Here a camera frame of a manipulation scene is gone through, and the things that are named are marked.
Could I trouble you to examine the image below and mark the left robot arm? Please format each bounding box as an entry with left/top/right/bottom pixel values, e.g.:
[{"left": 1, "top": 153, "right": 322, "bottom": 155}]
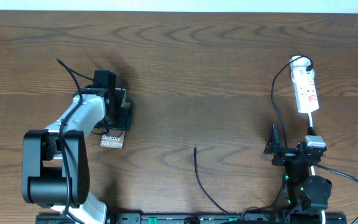
[{"left": 22, "top": 87, "right": 131, "bottom": 223}]

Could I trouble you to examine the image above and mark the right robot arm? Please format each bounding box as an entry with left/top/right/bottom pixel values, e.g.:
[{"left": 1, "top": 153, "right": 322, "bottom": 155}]
[{"left": 264, "top": 125, "right": 332, "bottom": 223}]

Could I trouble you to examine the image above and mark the white USB charger adapter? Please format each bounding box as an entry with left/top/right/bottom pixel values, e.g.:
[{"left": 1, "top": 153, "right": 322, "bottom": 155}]
[{"left": 290, "top": 55, "right": 314, "bottom": 78}]

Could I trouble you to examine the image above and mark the white power strip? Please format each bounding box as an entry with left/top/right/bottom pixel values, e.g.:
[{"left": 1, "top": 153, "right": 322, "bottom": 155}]
[{"left": 290, "top": 62, "right": 319, "bottom": 114}]

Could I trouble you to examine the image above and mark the black charging cable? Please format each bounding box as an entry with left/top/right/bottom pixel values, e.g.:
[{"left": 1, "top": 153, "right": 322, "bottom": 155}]
[{"left": 193, "top": 55, "right": 314, "bottom": 216}]

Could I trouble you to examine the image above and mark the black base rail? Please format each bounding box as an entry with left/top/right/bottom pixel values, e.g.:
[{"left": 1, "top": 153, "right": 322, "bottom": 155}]
[{"left": 35, "top": 213, "right": 347, "bottom": 224}]

